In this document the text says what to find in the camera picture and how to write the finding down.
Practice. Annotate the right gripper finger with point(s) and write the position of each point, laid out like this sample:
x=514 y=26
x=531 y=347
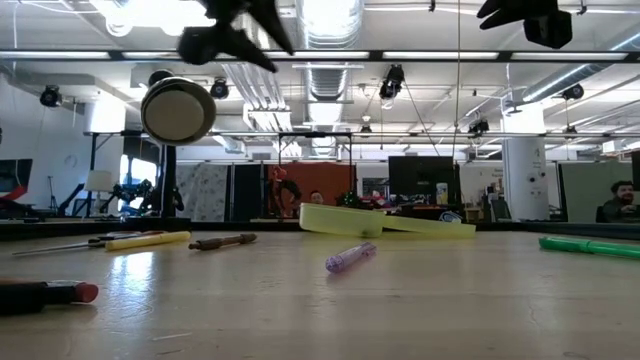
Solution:
x=507 y=20
x=505 y=7

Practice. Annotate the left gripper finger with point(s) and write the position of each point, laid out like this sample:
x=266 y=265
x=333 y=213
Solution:
x=274 y=25
x=250 y=52

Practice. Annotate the brown pen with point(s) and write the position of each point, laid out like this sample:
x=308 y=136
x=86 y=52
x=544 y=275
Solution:
x=220 y=242

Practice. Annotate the yellow highlighter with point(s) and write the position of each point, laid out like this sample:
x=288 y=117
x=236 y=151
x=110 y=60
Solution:
x=150 y=241

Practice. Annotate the green highlighter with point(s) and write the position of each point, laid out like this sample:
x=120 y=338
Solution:
x=590 y=247

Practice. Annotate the purple pen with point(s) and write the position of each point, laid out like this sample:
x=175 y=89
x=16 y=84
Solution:
x=350 y=256

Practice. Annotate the black scale pen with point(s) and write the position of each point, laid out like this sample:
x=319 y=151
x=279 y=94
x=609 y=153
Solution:
x=25 y=297

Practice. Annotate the yellow translucent supply box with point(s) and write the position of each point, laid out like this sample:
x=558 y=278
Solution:
x=345 y=220

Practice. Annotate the black ceiling spotlight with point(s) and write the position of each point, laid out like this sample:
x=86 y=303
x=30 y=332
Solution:
x=478 y=126
x=392 y=82
x=573 y=92
x=51 y=96
x=219 y=89

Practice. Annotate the black overhead beam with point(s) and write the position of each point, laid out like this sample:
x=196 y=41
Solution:
x=115 y=55

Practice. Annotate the white round column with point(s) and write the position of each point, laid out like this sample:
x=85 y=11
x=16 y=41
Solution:
x=525 y=165

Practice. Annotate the grey patterned partition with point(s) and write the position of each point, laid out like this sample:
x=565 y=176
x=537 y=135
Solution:
x=202 y=192

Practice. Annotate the orange partition panel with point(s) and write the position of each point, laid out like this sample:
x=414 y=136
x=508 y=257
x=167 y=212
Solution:
x=325 y=180

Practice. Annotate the person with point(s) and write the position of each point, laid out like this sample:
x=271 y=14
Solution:
x=620 y=202
x=316 y=197

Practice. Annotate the black background robot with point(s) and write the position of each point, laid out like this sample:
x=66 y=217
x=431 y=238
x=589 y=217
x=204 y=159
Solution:
x=132 y=195

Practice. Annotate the green partition panel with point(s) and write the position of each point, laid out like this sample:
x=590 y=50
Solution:
x=585 y=192

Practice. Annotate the white shade lamp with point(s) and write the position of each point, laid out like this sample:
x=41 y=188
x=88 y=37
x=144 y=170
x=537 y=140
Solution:
x=99 y=181

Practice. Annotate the black monitor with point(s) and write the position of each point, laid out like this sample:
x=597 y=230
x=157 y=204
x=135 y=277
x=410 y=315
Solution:
x=422 y=175

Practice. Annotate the silver ventilation duct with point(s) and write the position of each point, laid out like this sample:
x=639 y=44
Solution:
x=330 y=40
x=565 y=80

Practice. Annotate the black aluminium table frame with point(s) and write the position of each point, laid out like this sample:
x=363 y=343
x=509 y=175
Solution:
x=50 y=226

